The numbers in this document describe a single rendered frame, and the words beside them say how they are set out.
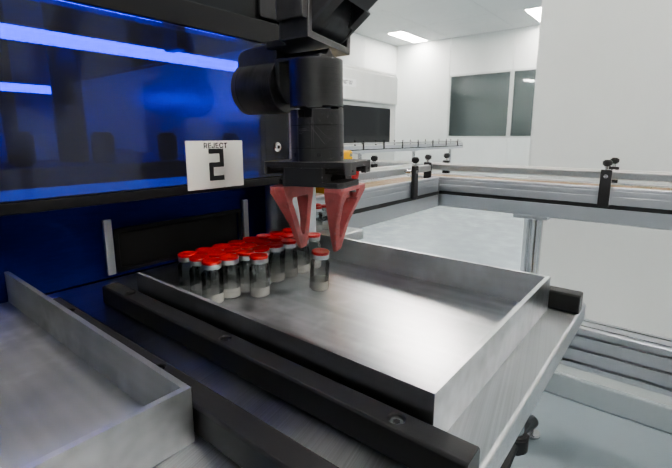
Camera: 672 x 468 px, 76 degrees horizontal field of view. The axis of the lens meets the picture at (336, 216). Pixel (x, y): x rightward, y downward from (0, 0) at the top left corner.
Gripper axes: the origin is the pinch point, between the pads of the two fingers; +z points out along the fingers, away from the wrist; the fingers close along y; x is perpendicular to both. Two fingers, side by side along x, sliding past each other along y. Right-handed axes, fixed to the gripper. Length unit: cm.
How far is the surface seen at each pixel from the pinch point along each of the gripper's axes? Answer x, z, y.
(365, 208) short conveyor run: -52, 5, 14
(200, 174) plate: 1.0, -7.3, 15.8
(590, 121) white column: -143, -16, -39
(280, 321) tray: 9.5, 5.6, -0.6
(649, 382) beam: -80, 50, -51
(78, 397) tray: 25.6, 5.5, 5.4
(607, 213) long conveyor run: -80, 8, -38
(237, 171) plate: -4.5, -7.3, 14.4
